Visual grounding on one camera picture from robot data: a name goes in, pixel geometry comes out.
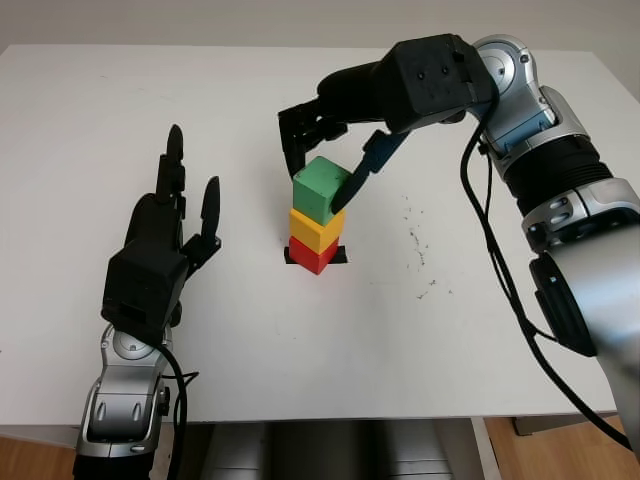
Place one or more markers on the red cube block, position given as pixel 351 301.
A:
pixel 307 257

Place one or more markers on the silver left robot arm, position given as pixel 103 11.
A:
pixel 120 400

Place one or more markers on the yellow cube block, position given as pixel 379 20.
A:
pixel 310 232

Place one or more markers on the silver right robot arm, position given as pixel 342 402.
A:
pixel 590 280

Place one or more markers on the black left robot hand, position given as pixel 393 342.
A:
pixel 152 220

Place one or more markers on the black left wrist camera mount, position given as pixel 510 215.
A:
pixel 142 285

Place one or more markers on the green cube block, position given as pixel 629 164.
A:
pixel 315 190

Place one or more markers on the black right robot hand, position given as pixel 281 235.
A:
pixel 355 95

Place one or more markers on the dark grey robot body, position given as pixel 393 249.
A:
pixel 325 452

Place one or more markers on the black tape strip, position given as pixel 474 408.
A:
pixel 342 255

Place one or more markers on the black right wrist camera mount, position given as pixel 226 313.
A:
pixel 430 80

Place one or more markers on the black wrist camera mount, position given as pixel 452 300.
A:
pixel 430 80
pixel 142 285

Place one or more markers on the white table leg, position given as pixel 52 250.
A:
pixel 482 450

